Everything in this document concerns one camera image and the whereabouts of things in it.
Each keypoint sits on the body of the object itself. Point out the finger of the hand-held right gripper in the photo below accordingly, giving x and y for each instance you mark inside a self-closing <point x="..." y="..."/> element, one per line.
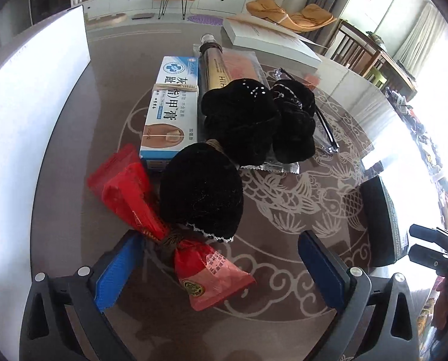
<point x="430" y="257"/>
<point x="430" y="235"/>

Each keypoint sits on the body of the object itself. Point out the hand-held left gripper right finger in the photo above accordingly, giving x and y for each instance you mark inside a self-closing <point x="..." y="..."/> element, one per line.
<point x="321" y="270"/>

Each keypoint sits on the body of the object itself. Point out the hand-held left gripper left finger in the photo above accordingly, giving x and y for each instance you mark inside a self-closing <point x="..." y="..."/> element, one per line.
<point x="115" y="274"/>

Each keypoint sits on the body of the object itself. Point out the black rectangular box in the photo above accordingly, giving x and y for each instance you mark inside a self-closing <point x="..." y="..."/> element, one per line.
<point x="378" y="214"/>

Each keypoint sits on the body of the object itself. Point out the red plastic packet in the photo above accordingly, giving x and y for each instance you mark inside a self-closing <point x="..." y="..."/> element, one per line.
<point x="130" y="195"/>

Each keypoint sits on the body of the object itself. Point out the black velvet lace-trimmed scrunchie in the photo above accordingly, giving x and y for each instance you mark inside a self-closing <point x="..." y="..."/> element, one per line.
<point x="201" y="191"/>

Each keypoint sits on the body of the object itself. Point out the clear packet with pink card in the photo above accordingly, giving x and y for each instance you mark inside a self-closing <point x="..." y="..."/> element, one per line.
<point x="242" y="66"/>

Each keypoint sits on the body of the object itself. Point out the gold cosmetic tube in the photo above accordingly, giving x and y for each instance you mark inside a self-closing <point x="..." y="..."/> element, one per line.
<point x="214" y="69"/>

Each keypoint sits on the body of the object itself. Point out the black-framed glasses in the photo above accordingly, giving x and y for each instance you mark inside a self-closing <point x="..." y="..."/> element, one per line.
<point x="327" y="128"/>

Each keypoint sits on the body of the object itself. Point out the white and blue medicine box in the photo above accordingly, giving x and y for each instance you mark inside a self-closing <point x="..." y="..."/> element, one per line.
<point x="171" y="116"/>

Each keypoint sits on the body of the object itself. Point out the wooden side table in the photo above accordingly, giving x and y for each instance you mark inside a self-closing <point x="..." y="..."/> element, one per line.
<point x="393" y="71"/>

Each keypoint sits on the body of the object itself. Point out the white board panel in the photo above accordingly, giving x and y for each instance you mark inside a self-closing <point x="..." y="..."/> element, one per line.
<point x="32" y="120"/>

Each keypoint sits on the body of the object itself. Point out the beige elastic band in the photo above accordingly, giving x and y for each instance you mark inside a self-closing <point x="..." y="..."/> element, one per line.
<point x="175" y="87"/>

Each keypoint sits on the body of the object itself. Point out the wooden chair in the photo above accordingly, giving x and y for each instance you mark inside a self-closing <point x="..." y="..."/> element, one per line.
<point x="353" y="47"/>

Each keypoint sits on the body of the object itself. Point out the white flat feather-print box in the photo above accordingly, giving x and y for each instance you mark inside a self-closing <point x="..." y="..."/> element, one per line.
<point x="269" y="41"/>

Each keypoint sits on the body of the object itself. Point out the orange lounge chair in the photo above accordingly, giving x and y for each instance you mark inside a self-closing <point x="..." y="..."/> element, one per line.
<point x="310" y="15"/>

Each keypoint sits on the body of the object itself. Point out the purple floor mat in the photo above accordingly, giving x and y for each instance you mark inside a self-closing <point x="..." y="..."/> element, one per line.
<point x="205" y="19"/>

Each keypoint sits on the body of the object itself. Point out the white television cabinet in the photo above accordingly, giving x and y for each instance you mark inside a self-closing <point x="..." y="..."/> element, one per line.
<point x="133" y="2"/>

